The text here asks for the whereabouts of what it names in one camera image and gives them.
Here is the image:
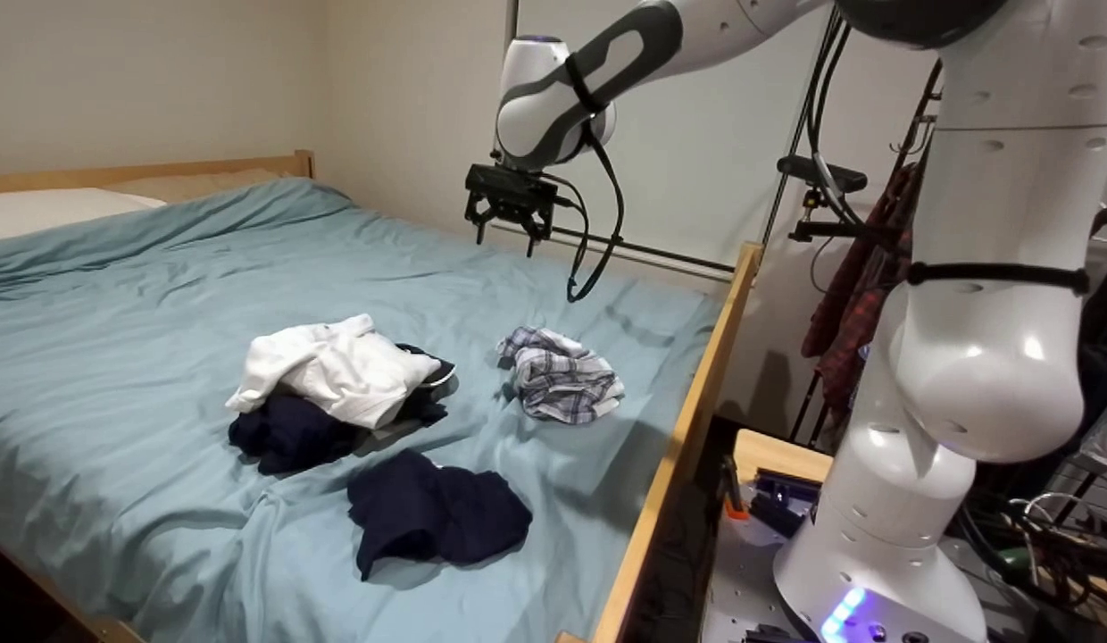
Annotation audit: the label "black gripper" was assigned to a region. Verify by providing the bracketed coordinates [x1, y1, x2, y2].
[464, 165, 557, 256]

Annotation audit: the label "checked white blue trousers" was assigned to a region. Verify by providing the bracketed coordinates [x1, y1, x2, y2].
[496, 325, 624, 426]

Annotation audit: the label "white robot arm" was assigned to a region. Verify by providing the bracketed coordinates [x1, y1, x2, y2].
[492, 0, 1107, 643]

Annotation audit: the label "white folded garment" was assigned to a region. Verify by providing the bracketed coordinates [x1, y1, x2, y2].
[226, 315, 438, 430]

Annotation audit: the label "navy blue garment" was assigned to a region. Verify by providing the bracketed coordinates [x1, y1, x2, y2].
[346, 451, 533, 577]

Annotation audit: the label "dark navy garment under white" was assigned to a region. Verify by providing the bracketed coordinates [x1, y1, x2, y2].
[230, 362, 442, 477]

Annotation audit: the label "wooden side table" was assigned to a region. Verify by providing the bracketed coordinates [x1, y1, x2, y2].
[726, 430, 833, 536]

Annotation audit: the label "clothes rack with hangers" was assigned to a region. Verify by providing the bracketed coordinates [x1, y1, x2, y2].
[771, 59, 1107, 478]

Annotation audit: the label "light blue bed sheet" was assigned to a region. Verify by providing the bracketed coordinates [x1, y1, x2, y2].
[0, 174, 727, 643]

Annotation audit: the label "white pillow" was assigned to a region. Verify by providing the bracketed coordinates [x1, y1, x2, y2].
[0, 190, 157, 241]

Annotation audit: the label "wooden bed frame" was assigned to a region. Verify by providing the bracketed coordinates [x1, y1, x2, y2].
[0, 146, 763, 643]

